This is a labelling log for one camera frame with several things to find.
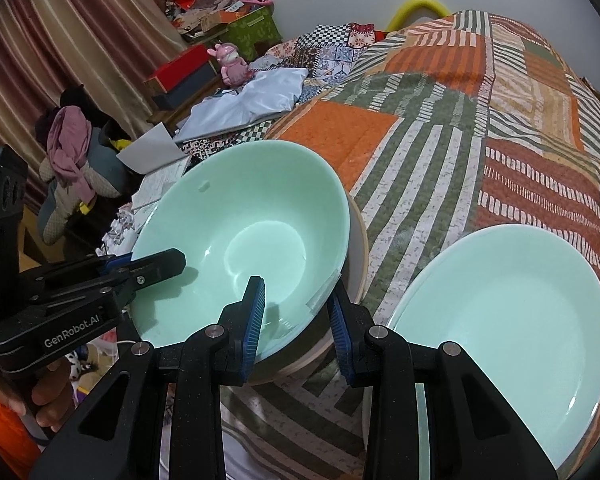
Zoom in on silver plastic bag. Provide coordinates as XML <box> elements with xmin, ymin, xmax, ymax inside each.
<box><xmin>172</xmin><ymin>67</ymin><xmax>310</xmax><ymax>143</ymax></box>

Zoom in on pink pig figurine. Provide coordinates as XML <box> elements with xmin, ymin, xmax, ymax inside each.
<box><xmin>207</xmin><ymin>42</ymin><xmax>256</xmax><ymax>86</ymax></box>

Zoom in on person's left hand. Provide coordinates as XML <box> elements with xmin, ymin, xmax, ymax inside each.
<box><xmin>0</xmin><ymin>349</ymin><xmax>82</xmax><ymax>433</ymax></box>

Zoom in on white paper sheets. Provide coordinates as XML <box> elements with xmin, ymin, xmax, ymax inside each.
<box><xmin>130</xmin><ymin>155</ymin><xmax>193</xmax><ymax>211</ymax></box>

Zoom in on checkered patchwork cloth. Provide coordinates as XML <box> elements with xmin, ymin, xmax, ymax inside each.
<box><xmin>250</xmin><ymin>22</ymin><xmax>381</xmax><ymax>96</ymax></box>

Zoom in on striped brown curtain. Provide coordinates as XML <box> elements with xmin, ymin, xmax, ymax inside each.
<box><xmin>0</xmin><ymin>0</ymin><xmax>191</xmax><ymax>146</ymax></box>

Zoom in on pink scarf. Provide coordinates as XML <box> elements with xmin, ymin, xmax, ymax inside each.
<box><xmin>47</xmin><ymin>106</ymin><xmax>95</xmax><ymax>201</ymax></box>

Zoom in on green patterned box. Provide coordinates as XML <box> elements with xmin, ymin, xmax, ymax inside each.
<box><xmin>225</xmin><ymin>9</ymin><xmax>283</xmax><ymax>61</ymax></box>

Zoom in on mint green bowl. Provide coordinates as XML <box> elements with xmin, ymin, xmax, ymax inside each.
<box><xmin>129</xmin><ymin>140</ymin><xmax>352</xmax><ymax>365</ymax></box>

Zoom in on grey stuffed toy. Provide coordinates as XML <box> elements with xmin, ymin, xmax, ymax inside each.
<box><xmin>36</xmin><ymin>85</ymin><xmax>132</xmax><ymax>246</ymax></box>

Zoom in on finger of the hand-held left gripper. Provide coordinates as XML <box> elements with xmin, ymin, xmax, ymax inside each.
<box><xmin>20</xmin><ymin>254</ymin><xmax>134</xmax><ymax>287</ymax></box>
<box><xmin>97</xmin><ymin>249</ymin><xmax>187</xmax><ymax>292</ymax></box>

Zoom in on purple bowl tan rim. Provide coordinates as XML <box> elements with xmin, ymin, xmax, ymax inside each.
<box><xmin>252</xmin><ymin>194</ymin><xmax>370</xmax><ymax>386</ymax></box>

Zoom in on yellow hoop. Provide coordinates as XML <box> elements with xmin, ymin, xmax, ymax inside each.
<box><xmin>385</xmin><ymin>0</ymin><xmax>451</xmax><ymax>33</ymax></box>

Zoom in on black white patterned cloth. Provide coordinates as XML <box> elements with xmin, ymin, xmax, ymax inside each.
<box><xmin>180</xmin><ymin>120</ymin><xmax>281</xmax><ymax>161</ymax></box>

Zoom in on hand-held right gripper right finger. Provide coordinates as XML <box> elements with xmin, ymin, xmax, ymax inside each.
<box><xmin>327</xmin><ymin>280</ymin><xmax>563</xmax><ymax>480</ymax></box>

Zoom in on red lidded box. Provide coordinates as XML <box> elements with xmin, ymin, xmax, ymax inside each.
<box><xmin>144</xmin><ymin>44</ymin><xmax>218</xmax><ymax>111</ymax></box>

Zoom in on colourful toy packet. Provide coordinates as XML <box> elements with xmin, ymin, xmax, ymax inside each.
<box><xmin>62</xmin><ymin>330</ymin><xmax>127</xmax><ymax>403</ymax></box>

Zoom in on crumpled printed paper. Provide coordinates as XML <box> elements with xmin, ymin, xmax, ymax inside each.
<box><xmin>96</xmin><ymin>205</ymin><xmax>142</xmax><ymax>257</ymax></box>

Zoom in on mint green plate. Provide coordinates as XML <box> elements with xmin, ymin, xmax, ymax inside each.
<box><xmin>362</xmin><ymin>224</ymin><xmax>600</xmax><ymax>471</ymax></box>

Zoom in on striped patchwork quilt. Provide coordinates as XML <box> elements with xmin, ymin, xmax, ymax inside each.
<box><xmin>220</xmin><ymin>9</ymin><xmax>600</xmax><ymax>480</ymax></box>

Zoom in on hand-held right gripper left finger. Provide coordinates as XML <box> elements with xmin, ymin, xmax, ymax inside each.
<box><xmin>27</xmin><ymin>276</ymin><xmax>267</xmax><ymax>480</ymax></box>

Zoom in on pile of papers and packets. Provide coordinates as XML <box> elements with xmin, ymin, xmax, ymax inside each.
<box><xmin>155</xmin><ymin>0</ymin><xmax>276</xmax><ymax>41</ymax></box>

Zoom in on person's left forearm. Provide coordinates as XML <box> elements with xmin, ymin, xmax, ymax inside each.
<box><xmin>0</xmin><ymin>387</ymin><xmax>43</xmax><ymax>468</ymax></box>

